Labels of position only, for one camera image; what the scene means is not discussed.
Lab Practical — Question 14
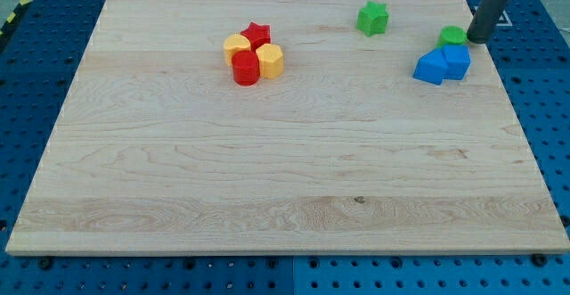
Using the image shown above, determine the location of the yellow hexagon block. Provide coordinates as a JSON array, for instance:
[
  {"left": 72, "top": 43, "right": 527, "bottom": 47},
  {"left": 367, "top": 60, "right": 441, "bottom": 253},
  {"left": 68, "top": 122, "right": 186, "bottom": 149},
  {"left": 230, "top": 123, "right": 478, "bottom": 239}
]
[{"left": 256, "top": 44, "right": 284, "bottom": 79}]

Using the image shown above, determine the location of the red cylinder block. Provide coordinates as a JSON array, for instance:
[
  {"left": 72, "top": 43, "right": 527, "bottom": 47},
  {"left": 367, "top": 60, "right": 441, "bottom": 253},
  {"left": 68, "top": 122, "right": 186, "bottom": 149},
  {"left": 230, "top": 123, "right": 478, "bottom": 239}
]
[{"left": 232, "top": 51, "right": 260, "bottom": 86}]

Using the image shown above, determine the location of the light wooden board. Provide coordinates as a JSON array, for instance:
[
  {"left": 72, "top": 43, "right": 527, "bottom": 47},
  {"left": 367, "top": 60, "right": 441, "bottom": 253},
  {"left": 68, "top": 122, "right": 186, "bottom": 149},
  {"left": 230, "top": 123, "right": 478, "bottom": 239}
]
[{"left": 6, "top": 0, "right": 569, "bottom": 256}]

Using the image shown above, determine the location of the red star block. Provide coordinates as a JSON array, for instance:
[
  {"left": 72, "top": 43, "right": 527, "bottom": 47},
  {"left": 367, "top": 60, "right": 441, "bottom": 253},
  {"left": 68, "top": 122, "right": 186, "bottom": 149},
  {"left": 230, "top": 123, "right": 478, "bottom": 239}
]
[{"left": 241, "top": 22, "right": 271, "bottom": 51}]

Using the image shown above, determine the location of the yellow rounded block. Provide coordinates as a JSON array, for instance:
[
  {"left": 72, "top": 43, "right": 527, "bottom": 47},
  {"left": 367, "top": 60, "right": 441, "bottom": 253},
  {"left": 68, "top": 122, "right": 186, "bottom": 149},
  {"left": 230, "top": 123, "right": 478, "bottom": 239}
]
[{"left": 223, "top": 34, "right": 251, "bottom": 66}]

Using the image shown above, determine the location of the green star block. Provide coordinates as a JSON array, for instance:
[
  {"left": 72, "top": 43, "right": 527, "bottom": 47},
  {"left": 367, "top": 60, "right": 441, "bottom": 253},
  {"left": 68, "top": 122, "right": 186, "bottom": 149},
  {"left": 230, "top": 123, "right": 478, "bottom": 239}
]
[{"left": 356, "top": 1, "right": 389, "bottom": 37}]

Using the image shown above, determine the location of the blue cube block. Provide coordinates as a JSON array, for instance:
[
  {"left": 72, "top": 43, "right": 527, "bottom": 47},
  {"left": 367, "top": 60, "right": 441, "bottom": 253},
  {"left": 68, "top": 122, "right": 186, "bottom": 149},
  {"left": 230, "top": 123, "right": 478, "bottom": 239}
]
[{"left": 412, "top": 48, "right": 449, "bottom": 86}]

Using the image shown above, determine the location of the blue pentagon block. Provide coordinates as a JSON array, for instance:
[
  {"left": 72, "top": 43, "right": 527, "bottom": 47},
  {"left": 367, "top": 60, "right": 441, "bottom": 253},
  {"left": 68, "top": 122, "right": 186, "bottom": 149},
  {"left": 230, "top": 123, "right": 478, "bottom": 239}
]
[{"left": 442, "top": 45, "right": 471, "bottom": 80}]

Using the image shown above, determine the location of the green cylinder block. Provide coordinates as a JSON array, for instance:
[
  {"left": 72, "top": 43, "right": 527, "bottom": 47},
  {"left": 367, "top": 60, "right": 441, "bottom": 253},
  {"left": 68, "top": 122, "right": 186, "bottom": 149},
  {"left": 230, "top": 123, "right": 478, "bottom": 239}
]
[{"left": 436, "top": 26, "right": 467, "bottom": 47}]

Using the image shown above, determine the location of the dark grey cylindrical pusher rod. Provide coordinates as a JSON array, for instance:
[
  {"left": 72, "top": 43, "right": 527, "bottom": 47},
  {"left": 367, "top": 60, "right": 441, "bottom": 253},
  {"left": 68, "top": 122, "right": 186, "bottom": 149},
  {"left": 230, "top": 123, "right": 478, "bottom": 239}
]
[{"left": 467, "top": 0, "right": 509, "bottom": 45}]

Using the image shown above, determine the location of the yellow black hazard tape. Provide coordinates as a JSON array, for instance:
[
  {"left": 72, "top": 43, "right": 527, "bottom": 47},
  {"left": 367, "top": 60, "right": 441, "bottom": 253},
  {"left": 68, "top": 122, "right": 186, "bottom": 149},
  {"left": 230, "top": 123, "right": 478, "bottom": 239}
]
[{"left": 1, "top": 0, "right": 34, "bottom": 38}]

